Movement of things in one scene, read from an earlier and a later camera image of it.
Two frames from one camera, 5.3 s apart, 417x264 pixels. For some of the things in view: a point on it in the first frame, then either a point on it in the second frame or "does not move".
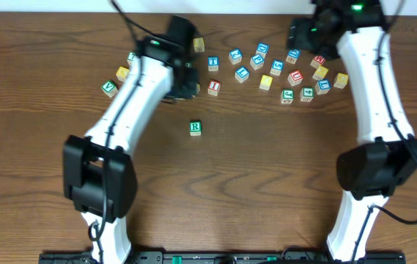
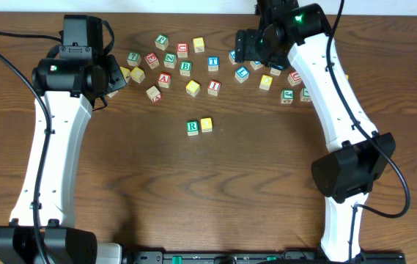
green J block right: x=286 y=96 does not move
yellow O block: x=266 y=82 does not move
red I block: x=213 y=87 does not move
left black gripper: x=185 y=86 to x=116 y=77
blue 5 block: x=277 y=67 does not move
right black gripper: x=299 y=38 to x=248 y=48
